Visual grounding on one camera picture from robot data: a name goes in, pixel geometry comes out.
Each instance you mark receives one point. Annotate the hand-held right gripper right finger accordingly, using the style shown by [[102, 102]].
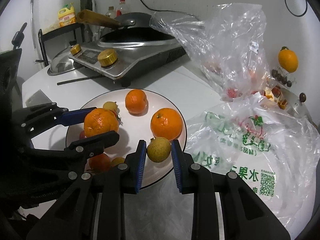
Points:
[[176, 165]]

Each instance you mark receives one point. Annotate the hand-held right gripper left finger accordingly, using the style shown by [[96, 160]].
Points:
[[141, 165]]

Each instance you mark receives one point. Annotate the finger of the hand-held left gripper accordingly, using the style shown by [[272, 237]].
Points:
[[72, 117], [100, 142]]

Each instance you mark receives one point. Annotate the mandarin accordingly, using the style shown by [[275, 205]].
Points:
[[135, 101], [166, 123], [101, 123]]

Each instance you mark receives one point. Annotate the yellow longan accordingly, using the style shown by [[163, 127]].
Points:
[[110, 105], [117, 161], [158, 149]]

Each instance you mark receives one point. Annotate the white plate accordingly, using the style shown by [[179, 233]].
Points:
[[162, 100]]

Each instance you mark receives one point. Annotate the green printed plastic bag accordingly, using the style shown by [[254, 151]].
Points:
[[250, 155]]

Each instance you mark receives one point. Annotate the dark flat stick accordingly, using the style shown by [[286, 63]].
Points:
[[75, 80]]

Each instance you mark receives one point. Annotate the grey flat block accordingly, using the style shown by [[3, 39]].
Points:
[[37, 97]]

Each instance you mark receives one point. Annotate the steel pot lid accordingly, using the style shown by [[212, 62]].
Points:
[[60, 63]]

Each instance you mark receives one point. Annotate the black shelf rack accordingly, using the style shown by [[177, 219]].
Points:
[[60, 31]]

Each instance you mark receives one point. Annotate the silver stove gold knobs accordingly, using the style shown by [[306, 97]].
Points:
[[140, 55]]

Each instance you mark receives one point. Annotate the yellow oil bottle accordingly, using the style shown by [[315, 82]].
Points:
[[67, 17]]

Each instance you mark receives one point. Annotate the orange peels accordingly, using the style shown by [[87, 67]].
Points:
[[271, 93]]

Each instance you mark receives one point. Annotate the red cap bottle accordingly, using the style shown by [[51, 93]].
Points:
[[121, 8]]

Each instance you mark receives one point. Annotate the clear plastic bag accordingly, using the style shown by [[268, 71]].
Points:
[[225, 42]]

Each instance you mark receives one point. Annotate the steel pot with lid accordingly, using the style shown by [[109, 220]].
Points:
[[298, 105]]

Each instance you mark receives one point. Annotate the clear box of dark fruit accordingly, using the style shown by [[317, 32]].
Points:
[[282, 77]]

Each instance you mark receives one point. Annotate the large orange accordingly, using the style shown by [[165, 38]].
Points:
[[288, 60]]

